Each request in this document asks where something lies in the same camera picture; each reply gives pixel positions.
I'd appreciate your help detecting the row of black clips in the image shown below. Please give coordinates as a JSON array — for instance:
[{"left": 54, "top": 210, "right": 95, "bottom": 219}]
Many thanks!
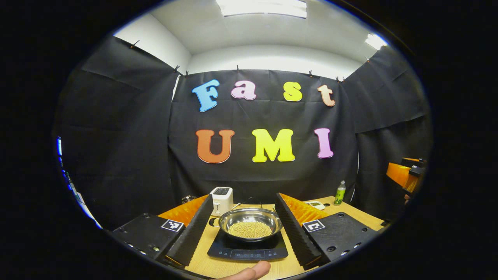
[{"left": 130, "top": 39, "right": 370, "bottom": 83}]

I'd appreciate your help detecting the small ceiling light panel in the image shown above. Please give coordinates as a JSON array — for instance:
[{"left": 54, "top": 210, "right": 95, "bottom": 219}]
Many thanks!
[{"left": 365, "top": 33, "right": 389, "bottom": 50}]

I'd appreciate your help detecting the pile of soybeans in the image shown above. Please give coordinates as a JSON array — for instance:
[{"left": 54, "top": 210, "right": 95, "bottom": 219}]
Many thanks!
[{"left": 228, "top": 221, "right": 273, "bottom": 239}]

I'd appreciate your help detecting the white toaster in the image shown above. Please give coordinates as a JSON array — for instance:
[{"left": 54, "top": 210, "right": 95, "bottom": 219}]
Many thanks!
[{"left": 210, "top": 187, "right": 234, "bottom": 217}]

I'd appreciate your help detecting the green label drink bottle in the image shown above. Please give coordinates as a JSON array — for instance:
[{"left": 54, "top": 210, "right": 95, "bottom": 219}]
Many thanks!
[{"left": 334, "top": 180, "right": 346, "bottom": 206}]

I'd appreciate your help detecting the black induction cooktop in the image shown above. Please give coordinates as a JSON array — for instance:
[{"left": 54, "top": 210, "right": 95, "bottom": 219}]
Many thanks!
[{"left": 207, "top": 227, "right": 289, "bottom": 261}]

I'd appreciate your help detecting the black backdrop cloth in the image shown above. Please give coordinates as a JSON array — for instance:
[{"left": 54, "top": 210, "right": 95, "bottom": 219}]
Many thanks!
[{"left": 53, "top": 37, "right": 432, "bottom": 230}]

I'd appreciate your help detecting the large ceiling light panel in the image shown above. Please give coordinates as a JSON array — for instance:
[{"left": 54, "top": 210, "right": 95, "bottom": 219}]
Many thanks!
[{"left": 216, "top": 0, "right": 308, "bottom": 18}]

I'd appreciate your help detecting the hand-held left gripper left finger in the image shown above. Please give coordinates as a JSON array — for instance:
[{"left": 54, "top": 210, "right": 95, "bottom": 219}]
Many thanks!
[{"left": 107, "top": 194, "right": 214, "bottom": 271}]

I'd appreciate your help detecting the stainless steel pot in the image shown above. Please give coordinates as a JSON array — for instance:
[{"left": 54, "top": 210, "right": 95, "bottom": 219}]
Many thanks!
[{"left": 209, "top": 207, "right": 283, "bottom": 242}]

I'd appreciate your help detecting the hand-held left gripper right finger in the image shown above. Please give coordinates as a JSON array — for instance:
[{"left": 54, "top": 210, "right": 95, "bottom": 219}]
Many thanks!
[{"left": 275, "top": 192, "right": 380, "bottom": 271}]

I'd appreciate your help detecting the black power cable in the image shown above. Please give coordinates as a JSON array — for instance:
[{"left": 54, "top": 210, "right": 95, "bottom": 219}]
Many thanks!
[{"left": 233, "top": 196, "right": 264, "bottom": 210}]

